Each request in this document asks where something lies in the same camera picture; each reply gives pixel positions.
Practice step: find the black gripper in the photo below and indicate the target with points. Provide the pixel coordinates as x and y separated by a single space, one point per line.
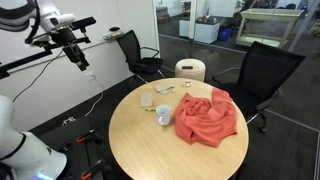
65 39

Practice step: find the orange cloth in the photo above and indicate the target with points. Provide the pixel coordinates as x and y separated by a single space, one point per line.
203 120

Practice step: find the beige round stool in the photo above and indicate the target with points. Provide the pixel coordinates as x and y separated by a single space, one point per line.
190 69

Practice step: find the orange clamp lower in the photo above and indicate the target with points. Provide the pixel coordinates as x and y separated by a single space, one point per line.
98 166

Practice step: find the white mug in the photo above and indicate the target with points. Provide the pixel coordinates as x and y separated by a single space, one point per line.
163 115

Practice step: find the black camera bar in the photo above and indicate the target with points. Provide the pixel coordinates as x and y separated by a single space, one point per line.
82 24

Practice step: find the orange clamp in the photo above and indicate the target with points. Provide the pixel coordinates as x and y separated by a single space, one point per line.
98 166
92 134

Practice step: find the wall power outlet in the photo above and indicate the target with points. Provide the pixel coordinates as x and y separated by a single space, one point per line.
90 76

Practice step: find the black office chair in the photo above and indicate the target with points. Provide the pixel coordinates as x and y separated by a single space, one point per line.
263 71
137 64

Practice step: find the white cabinet behind glass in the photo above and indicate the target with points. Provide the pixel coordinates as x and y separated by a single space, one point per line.
205 33

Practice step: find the blue bin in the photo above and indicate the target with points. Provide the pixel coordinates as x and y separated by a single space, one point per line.
225 34

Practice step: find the beige card on table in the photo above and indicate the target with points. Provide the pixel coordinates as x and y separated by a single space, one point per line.
146 100

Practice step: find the green pen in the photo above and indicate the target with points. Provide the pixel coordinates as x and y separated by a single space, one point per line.
150 110

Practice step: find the round wooden table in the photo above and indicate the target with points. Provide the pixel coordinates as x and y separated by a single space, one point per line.
146 150

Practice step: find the wooden frame table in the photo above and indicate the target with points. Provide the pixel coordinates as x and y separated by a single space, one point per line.
268 26

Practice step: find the small colourful item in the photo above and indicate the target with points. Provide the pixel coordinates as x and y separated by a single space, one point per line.
187 84

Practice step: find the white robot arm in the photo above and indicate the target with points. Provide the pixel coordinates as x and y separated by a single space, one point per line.
26 156

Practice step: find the black office chair right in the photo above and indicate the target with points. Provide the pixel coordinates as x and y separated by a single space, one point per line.
263 71

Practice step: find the black mounting rail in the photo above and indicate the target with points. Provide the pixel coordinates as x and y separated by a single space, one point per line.
4 69

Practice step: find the orange clamp upper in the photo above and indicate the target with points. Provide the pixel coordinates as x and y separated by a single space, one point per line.
92 134

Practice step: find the black office chair left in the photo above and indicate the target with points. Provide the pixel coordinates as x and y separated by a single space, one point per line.
137 64

